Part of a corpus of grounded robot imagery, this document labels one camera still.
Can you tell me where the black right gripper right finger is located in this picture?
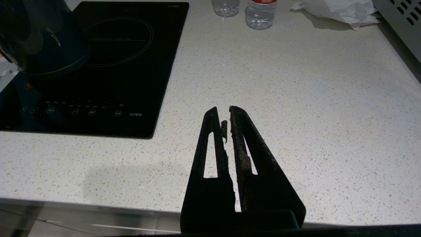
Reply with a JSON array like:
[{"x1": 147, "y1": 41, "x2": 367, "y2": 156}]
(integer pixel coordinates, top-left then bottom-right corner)
[{"x1": 229, "y1": 105, "x2": 307, "y2": 230}]

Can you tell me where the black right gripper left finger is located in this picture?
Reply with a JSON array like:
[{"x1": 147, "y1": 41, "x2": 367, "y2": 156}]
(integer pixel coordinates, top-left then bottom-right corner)
[{"x1": 180, "y1": 106, "x2": 236, "y2": 232}]

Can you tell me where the black electric kettle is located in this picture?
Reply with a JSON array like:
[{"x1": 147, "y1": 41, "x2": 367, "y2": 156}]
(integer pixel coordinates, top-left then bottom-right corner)
[{"x1": 0, "y1": 0, "x2": 87, "y2": 73}]

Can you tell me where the red-capped water bottle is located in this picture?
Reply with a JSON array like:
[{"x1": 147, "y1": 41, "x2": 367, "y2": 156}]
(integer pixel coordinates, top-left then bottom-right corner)
[
  {"x1": 245, "y1": 0, "x2": 278, "y2": 30},
  {"x1": 212, "y1": 0, "x2": 240, "y2": 17}
]

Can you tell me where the black glass induction cooktop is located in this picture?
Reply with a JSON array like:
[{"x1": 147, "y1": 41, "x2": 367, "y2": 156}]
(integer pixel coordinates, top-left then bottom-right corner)
[{"x1": 0, "y1": 1, "x2": 190, "y2": 140}]

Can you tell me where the crumpled white tissue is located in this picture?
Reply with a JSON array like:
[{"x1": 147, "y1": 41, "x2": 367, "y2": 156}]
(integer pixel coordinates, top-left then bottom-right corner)
[{"x1": 291, "y1": 0, "x2": 380, "y2": 31}]

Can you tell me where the silver vented appliance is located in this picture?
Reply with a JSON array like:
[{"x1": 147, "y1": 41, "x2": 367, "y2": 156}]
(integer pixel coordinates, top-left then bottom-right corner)
[{"x1": 373, "y1": 0, "x2": 421, "y2": 63}]

